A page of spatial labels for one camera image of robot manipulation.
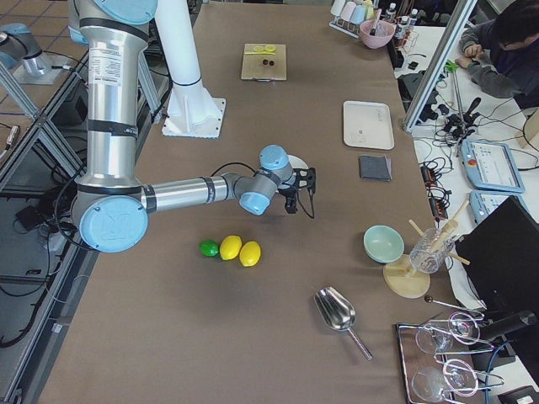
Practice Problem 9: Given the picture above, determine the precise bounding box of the yellow lemon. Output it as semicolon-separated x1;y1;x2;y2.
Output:
239;241;261;268
219;235;243;260

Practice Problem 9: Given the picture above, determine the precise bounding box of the yellow lemon middle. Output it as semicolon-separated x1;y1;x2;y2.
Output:
219;235;243;260

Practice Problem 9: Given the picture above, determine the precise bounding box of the blue teach pendant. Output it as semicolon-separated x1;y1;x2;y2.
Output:
460;139;526;194
468;189;526;224

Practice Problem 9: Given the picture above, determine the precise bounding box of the metal glass rack tray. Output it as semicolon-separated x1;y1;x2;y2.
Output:
395;311;504;403

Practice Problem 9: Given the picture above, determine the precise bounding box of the grey folded cloth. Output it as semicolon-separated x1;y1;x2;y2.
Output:
359;155;392;182

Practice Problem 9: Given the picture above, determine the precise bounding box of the pastel cup rack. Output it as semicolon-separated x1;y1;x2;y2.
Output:
328;0;376;38

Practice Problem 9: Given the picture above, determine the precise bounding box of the black monitor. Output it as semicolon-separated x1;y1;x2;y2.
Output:
456;196;538;314

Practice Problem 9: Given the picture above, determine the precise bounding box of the clear textured glass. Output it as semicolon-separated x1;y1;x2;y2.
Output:
409;228;454;274

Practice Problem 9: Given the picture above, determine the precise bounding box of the aluminium frame post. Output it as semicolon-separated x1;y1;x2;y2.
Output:
403;0;477;135

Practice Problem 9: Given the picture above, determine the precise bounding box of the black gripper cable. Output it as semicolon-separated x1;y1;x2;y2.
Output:
210;162;317;220

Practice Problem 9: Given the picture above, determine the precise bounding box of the mint green bowl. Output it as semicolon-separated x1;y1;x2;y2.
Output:
363;225;404;263

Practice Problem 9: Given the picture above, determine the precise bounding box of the cream rabbit tray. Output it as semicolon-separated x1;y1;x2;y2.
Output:
343;100;394;151

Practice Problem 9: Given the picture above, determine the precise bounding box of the wooden cup stand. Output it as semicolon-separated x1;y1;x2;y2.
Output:
383;200;470;299

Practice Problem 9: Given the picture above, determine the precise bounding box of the cream round plate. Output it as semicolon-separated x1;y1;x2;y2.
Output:
288;155;309;170

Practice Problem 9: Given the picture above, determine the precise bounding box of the wooden cutting board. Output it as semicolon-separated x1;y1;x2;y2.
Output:
241;43;287;82

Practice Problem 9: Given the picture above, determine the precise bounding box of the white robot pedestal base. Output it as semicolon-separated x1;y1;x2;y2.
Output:
155;0;226;139

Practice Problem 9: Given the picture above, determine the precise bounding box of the seated person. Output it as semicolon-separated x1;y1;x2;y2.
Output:
456;0;538;109

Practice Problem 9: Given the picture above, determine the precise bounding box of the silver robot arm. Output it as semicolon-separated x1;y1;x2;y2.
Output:
68;1;316;253
1;23;59;85

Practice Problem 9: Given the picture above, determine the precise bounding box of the pink bowl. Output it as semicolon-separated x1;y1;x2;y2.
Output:
359;19;396;49

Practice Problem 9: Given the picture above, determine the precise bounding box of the yellow lemon outer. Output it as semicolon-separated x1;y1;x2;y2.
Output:
239;241;261;268

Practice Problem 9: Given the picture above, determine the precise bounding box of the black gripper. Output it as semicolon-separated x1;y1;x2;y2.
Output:
278;167;316;214

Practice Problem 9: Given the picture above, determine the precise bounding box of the metal scoop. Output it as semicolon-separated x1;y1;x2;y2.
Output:
314;286;373;360

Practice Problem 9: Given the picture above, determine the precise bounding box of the green lime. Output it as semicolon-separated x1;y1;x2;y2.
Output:
199;240;220;257

